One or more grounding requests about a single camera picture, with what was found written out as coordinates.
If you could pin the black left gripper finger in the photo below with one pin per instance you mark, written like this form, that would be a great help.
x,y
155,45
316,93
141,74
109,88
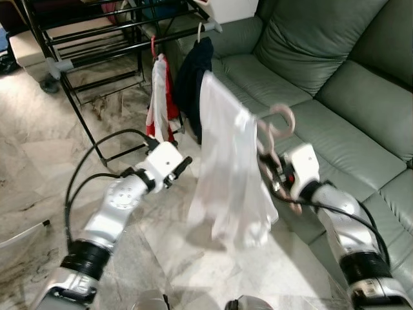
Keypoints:
x,y
183,166

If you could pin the white shirt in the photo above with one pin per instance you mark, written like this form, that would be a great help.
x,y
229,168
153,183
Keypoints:
x,y
226,161

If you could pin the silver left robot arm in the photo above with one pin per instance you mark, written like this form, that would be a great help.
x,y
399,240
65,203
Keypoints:
x,y
119,200

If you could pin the red and white garment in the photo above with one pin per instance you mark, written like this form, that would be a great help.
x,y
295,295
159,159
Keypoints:
x,y
157,97

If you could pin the navy garment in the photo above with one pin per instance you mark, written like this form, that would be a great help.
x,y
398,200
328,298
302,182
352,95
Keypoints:
x,y
193,77

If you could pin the grey robot left leg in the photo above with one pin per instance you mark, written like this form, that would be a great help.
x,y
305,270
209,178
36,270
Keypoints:
x,y
150,301

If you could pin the grey robot leg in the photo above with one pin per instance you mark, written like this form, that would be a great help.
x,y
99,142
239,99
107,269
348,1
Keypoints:
x,y
150,301
250,303

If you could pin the grey robot right leg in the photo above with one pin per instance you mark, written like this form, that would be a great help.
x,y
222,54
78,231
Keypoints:
x,y
250,303

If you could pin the black metal drying rack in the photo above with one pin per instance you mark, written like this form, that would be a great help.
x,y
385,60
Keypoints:
x,y
57,65

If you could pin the white storage box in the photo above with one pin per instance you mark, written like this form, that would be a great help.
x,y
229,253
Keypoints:
x,y
232,10

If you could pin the beige box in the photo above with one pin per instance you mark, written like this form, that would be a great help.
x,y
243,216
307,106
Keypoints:
x,y
26,48

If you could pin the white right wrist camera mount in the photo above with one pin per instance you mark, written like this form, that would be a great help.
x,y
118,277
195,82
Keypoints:
x,y
303,165

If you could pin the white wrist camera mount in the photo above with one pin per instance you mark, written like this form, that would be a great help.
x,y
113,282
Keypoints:
x,y
303,165
162,158

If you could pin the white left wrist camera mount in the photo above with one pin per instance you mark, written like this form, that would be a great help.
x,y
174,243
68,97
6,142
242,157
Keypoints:
x,y
162,158

